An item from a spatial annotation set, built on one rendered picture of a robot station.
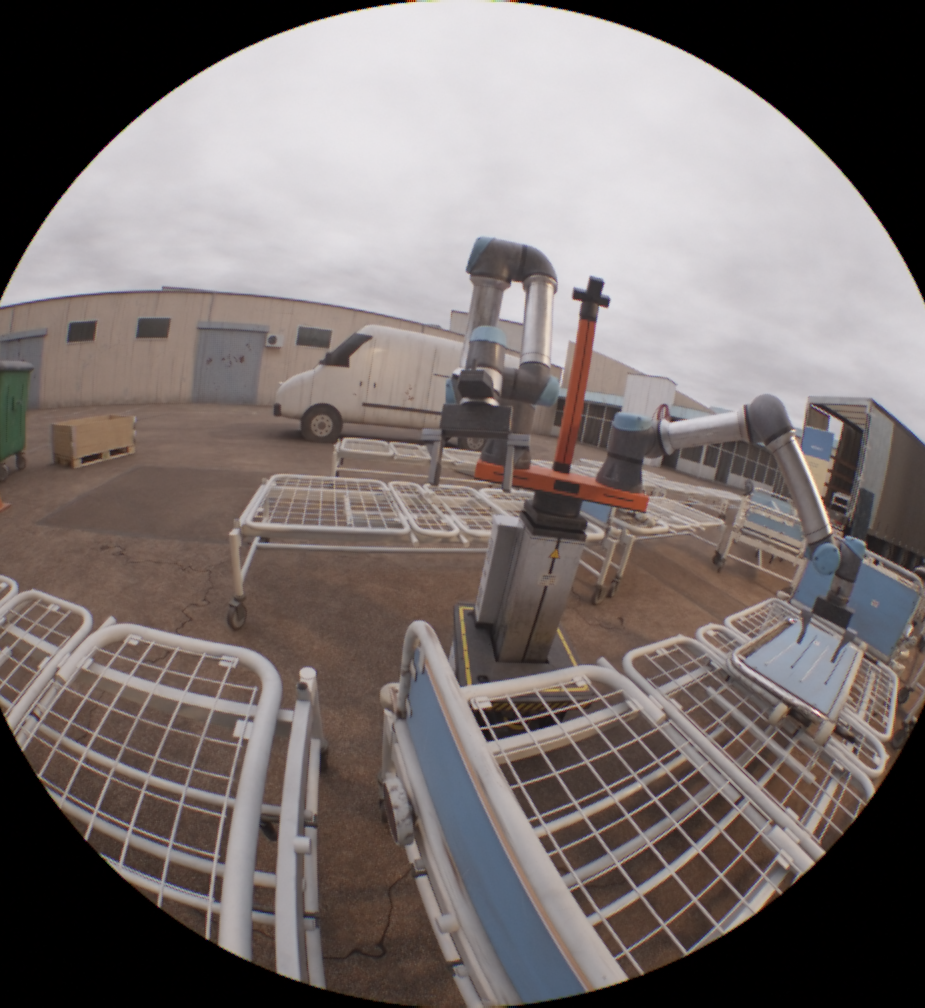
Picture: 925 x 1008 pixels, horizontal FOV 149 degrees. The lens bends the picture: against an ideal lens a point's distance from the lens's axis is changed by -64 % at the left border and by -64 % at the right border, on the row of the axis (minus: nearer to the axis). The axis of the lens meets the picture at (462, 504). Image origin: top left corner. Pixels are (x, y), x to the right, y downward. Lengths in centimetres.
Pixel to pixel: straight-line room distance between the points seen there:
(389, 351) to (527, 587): 654
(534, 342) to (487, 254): 29
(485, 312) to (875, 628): 218
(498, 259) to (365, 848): 158
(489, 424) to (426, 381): 685
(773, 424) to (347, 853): 151
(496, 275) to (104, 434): 538
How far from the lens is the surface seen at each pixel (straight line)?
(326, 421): 702
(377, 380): 717
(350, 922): 106
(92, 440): 563
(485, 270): 99
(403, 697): 64
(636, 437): 107
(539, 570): 107
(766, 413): 99
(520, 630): 117
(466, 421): 65
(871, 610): 215
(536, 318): 90
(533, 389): 80
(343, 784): 119
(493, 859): 41
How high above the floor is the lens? 106
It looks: 16 degrees down
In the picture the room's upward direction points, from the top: 10 degrees clockwise
